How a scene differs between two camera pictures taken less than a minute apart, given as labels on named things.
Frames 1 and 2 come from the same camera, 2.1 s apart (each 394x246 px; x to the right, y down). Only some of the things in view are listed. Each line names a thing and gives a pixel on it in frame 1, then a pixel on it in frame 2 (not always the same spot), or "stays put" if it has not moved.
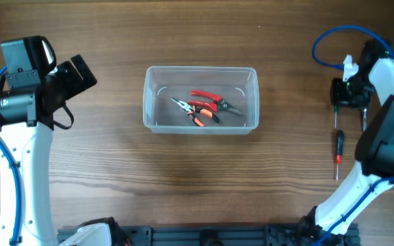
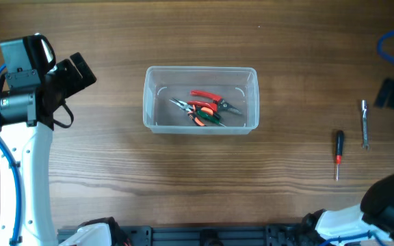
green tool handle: [336, 112] -> [212, 117]
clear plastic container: [201, 100] stays put
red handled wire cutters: [218, 102] stays put
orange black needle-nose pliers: [191, 110] stays put
